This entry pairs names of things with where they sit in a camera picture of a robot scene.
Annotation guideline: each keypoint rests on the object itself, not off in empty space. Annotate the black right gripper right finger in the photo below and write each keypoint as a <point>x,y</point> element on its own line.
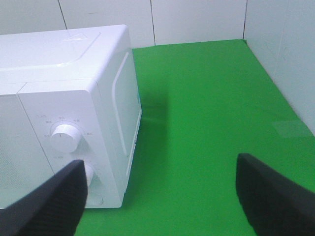
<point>273,204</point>

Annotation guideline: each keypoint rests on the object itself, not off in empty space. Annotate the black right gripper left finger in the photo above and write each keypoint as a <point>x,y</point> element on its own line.
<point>53,209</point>

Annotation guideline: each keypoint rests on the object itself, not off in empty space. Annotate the round white door button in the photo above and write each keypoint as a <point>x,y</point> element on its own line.
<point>94,199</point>

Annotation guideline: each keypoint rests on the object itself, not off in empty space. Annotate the white microwave knob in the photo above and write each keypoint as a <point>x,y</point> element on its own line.
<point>89,174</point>
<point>65,138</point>

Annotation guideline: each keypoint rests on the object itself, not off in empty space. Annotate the clear tape patch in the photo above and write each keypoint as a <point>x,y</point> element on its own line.
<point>291,129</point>

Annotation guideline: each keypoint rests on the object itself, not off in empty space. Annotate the white microwave oven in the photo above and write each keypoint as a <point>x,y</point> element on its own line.
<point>82,77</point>

